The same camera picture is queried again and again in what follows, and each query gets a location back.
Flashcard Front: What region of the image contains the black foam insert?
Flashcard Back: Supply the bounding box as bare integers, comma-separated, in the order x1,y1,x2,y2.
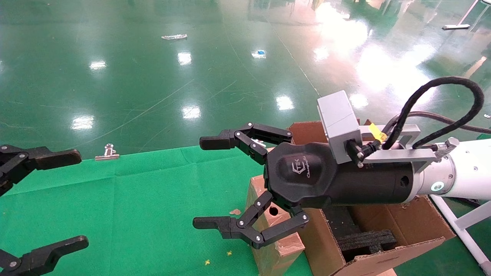
337,229,398,263

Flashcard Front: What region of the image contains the large open cardboard carton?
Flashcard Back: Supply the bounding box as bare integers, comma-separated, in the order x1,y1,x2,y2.
288,121,457,276

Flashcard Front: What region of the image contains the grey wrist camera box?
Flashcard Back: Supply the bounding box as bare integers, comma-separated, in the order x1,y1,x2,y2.
317,90,362,164

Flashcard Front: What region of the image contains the white pipe frame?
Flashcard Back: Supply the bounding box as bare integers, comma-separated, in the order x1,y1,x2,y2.
430,194,491,274

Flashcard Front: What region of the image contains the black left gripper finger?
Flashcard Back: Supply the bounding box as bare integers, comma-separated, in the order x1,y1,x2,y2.
0,235,89,276
0,145,82,197

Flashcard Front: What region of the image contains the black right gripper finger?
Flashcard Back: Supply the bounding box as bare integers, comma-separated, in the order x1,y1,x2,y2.
199,123,294,166
193,191,310,250

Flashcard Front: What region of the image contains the green table cloth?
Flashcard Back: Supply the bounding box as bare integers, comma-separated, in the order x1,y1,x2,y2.
0,140,313,276

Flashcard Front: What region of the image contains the small long cardboard box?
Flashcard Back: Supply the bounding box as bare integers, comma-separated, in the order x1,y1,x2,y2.
244,174,306,276

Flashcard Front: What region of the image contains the black sheathed arm cable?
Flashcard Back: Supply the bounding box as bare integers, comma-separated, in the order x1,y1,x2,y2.
382,76,491,151

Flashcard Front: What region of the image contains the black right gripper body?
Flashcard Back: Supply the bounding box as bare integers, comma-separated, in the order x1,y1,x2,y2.
264,142,417,210

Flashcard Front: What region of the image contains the grey metal camera bracket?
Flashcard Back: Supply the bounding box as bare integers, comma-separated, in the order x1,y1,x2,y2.
357,123,440,175

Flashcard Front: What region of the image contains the silver binder clip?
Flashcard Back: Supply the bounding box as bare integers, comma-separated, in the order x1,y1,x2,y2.
95,143,120,161

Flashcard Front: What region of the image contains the yellow cable label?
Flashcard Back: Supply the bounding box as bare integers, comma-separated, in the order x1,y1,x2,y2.
370,123,388,141

